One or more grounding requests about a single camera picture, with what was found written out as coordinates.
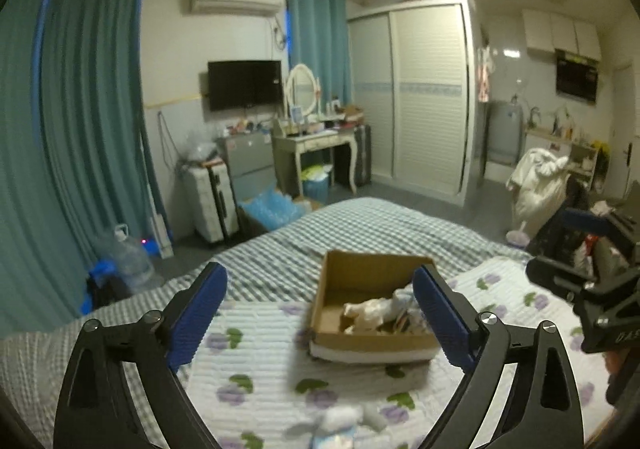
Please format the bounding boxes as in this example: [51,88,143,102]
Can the box of blue packets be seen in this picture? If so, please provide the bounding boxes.
[236,186,322,236]

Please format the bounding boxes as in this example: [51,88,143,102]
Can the white wall cabinets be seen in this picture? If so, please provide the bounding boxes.
[522,8,602,61]

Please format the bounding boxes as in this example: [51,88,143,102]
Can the white sliding wardrobe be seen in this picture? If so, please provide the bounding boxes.
[347,0,477,208]

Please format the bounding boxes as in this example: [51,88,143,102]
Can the blue floor bag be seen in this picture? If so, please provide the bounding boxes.
[86,258,122,307]

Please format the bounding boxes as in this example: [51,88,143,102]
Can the dark suitcase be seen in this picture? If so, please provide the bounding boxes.
[350,124,374,186]

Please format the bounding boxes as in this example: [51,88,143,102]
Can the clear water jug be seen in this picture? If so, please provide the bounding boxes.
[101,224,156,291]

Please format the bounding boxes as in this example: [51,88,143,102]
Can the black range hood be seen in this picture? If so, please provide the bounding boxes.
[554,48,601,103]

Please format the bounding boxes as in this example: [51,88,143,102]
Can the blue narrow curtain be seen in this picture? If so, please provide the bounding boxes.
[284,0,354,111]

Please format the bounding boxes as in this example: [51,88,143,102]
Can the white sock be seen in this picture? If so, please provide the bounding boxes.
[284,401,389,449]

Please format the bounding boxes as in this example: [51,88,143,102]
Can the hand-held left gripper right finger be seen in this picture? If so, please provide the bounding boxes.
[412,263,585,449]

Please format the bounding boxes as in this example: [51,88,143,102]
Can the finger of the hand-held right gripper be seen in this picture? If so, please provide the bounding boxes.
[525,256,602,294]
[560,208,620,236]

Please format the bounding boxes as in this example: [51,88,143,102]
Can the white suitcase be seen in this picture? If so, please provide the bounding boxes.
[184,164,241,243]

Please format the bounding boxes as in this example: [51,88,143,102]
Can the teal window curtain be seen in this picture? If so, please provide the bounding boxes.
[0,0,171,335]

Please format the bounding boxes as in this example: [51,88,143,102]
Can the pink hanging cloth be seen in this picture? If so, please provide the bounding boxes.
[476,46,497,103]

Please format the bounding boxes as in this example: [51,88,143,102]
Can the brown cardboard box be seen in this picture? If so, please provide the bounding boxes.
[308,250,447,363]

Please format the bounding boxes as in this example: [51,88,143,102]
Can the black wall television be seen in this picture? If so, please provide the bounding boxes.
[207,60,284,112]

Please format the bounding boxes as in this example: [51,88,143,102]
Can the white standing appliance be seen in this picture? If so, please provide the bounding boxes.
[144,129,174,259]

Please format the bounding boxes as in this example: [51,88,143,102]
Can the white door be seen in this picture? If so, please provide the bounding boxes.
[611,58,640,196]

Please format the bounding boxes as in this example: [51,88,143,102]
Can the white socks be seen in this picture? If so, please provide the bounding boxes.
[342,296,402,335]

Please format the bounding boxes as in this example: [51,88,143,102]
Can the floral quilted mat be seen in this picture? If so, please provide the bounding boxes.
[172,258,617,449]

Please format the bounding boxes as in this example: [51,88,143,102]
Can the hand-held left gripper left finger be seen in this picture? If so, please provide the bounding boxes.
[52,260,229,449]

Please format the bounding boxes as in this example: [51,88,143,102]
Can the blue bin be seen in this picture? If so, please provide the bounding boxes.
[302,164,334,204]

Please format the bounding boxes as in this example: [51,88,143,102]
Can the white dressing table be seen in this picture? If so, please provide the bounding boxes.
[272,122,362,196]

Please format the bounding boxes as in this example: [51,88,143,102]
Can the black chair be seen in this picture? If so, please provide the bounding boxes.
[527,178,603,261]

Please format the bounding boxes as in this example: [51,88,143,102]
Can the white oval mirror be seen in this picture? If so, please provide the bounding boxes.
[284,62,321,123]

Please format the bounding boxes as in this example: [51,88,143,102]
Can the white clothing pile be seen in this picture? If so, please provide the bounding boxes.
[505,147,572,236]

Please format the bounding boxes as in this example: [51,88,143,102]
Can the grey mini fridge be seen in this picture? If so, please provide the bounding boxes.
[219,133,277,204]

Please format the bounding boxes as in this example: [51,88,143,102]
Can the clear plastic bag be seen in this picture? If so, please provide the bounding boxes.
[181,128,230,166]

